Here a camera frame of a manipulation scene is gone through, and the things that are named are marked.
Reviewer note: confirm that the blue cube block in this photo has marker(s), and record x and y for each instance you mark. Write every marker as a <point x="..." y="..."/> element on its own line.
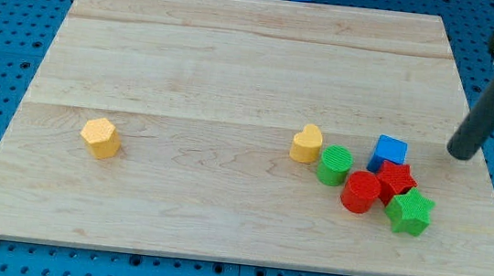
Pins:
<point x="387" y="148"/>

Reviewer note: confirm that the yellow heart block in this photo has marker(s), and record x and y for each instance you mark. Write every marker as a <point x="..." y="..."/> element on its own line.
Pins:
<point x="306" y="145"/>

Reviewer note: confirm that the red cylinder block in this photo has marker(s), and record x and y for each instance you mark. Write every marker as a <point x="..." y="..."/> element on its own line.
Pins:
<point x="360" y="192"/>

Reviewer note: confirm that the green cylinder block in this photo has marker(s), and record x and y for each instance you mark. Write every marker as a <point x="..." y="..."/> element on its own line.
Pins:
<point x="335" y="163"/>

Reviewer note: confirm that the red star block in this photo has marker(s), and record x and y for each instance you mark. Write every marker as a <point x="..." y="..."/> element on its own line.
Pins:
<point x="395" y="180"/>

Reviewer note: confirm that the yellow hexagon block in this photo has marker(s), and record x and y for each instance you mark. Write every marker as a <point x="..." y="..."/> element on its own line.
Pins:
<point x="101" y="138"/>

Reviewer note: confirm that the green star block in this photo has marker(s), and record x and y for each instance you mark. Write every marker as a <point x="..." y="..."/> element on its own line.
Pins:
<point x="410" y="212"/>

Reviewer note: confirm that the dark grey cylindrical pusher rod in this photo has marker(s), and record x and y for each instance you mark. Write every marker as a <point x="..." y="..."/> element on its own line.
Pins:
<point x="475" y="129"/>

